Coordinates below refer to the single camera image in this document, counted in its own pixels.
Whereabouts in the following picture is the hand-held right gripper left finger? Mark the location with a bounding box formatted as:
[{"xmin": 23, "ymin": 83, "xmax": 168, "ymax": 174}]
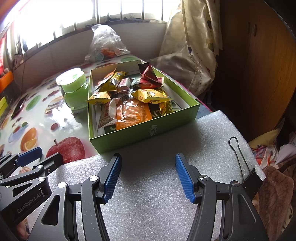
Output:
[{"xmin": 35, "ymin": 153, "xmax": 122, "ymax": 241}]

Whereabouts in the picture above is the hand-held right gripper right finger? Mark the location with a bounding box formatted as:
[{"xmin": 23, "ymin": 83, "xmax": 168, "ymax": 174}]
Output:
[{"xmin": 174, "ymin": 153, "xmax": 270, "ymax": 241}]

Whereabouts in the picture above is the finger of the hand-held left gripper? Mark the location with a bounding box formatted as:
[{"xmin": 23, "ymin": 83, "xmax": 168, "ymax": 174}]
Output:
[
  {"xmin": 32, "ymin": 152, "xmax": 64, "ymax": 176},
  {"xmin": 0, "ymin": 147, "xmax": 43, "ymax": 176}
]

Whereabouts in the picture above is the green cardboard box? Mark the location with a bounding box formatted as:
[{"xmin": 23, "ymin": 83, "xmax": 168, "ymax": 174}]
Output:
[{"xmin": 87, "ymin": 60, "xmax": 200, "ymax": 154}]

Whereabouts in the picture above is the red white snack packet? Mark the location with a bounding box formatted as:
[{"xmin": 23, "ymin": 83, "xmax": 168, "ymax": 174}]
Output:
[{"xmin": 98, "ymin": 101, "xmax": 121, "ymax": 129}]

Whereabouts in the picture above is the long golden snack packet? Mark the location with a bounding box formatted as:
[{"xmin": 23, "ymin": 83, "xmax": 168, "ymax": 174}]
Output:
[{"xmin": 148, "ymin": 101, "xmax": 181, "ymax": 116}]

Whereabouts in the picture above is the small yellow snack packet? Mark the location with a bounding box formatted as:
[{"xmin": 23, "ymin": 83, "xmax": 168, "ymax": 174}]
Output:
[{"xmin": 87, "ymin": 91, "xmax": 111, "ymax": 105}]

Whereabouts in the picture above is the yellow red print snack packet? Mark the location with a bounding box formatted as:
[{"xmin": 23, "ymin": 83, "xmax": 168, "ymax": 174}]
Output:
[{"xmin": 132, "ymin": 88, "xmax": 173, "ymax": 105}]

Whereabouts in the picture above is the large white foam sheet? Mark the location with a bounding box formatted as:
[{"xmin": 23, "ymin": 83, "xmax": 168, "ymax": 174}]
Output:
[{"xmin": 28, "ymin": 109, "xmax": 266, "ymax": 241}]

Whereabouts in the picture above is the yellow green box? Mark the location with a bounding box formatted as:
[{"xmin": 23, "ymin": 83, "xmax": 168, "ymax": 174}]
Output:
[{"xmin": 0, "ymin": 97, "xmax": 8, "ymax": 116}]

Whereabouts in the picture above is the black binder clip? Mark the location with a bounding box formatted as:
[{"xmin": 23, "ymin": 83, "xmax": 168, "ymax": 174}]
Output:
[{"xmin": 228, "ymin": 137, "xmax": 264, "ymax": 197}]

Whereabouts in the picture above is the green glass jar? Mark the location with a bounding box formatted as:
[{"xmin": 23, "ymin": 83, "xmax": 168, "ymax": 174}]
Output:
[{"xmin": 55, "ymin": 68, "xmax": 89, "ymax": 112}]

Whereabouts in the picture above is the orange box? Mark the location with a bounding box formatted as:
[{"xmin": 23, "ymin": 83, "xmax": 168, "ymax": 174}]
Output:
[{"xmin": 0, "ymin": 71, "xmax": 13, "ymax": 92}]

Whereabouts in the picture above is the colourful patterned blanket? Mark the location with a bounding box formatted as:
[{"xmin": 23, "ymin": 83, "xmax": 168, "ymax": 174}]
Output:
[{"xmin": 248, "ymin": 118, "xmax": 296, "ymax": 232}]

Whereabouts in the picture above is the red bag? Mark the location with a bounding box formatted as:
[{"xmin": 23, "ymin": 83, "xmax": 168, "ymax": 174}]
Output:
[{"xmin": 0, "ymin": 37, "xmax": 6, "ymax": 70}]

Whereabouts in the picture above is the brown wooden wardrobe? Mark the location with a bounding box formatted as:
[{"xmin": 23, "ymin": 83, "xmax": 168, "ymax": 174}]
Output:
[{"xmin": 213, "ymin": 0, "xmax": 296, "ymax": 144}]

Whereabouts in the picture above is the clear plastic bag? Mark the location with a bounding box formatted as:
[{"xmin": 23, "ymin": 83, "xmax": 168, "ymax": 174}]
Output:
[{"xmin": 84, "ymin": 24, "xmax": 131, "ymax": 62}]

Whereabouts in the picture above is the cream patterned curtain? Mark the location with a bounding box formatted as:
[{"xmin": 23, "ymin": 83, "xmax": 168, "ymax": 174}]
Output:
[{"xmin": 150, "ymin": 0, "xmax": 223, "ymax": 95}]

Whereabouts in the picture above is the window with metal bars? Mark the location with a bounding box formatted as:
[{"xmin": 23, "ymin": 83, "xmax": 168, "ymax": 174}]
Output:
[{"xmin": 0, "ymin": 0, "xmax": 169, "ymax": 58}]

